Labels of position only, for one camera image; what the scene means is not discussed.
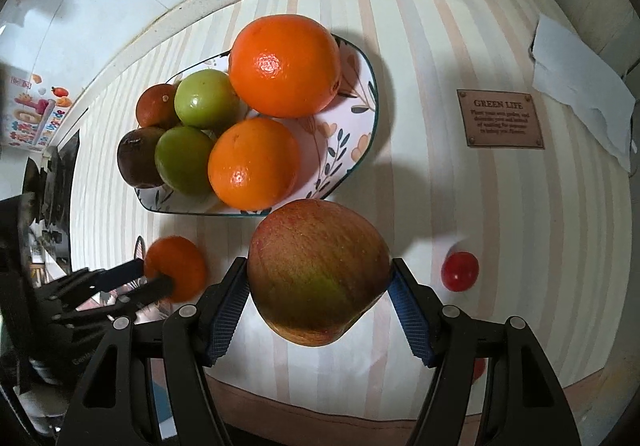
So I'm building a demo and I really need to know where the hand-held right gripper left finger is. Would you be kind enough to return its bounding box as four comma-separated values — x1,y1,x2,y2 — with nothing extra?
55,256,249,446

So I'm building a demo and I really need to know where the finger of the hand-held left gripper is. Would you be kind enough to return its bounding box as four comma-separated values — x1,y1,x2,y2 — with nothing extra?
50,276,176,321
37,258,147,301

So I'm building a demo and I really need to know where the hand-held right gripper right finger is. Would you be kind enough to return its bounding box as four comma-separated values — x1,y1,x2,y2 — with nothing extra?
387,258,583,446

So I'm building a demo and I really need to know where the small tangerine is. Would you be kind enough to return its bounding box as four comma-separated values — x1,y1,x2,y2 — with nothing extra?
144,236,208,303

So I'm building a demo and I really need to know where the red green apple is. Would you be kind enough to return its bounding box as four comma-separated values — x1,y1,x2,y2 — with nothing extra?
247,199,392,347

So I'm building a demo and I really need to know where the dark brown round fruit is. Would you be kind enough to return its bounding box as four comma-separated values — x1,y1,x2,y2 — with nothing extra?
117,127,167,189

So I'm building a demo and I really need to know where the medium orange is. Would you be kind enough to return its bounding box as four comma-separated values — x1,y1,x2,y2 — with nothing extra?
207,118,301,211

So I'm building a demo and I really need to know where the reddish brown round fruit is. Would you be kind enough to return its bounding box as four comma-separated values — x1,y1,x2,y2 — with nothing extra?
136,83,181,130

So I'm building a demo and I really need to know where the floral oval plate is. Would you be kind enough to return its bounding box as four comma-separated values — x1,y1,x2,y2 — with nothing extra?
134,33,378,217

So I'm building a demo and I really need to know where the large orange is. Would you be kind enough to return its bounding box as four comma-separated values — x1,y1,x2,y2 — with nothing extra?
228,14,342,119

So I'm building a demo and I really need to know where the cherry tomato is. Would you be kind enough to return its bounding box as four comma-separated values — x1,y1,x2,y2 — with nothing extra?
441,251,480,292

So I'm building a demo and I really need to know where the black gas stove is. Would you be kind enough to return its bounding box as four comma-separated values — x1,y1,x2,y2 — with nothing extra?
22,131,81,267

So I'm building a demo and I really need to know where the striped cat print tablecloth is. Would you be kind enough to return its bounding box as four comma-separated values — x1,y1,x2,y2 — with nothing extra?
70,0,633,446

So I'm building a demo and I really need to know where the brown leather label patch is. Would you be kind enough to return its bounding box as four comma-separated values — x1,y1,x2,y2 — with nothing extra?
456,89,545,149

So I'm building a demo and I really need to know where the white paper towel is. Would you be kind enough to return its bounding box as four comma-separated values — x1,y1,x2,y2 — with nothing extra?
531,14,637,173

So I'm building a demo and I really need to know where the colourful wall sticker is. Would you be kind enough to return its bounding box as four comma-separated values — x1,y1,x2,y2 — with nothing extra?
0,66,76,154

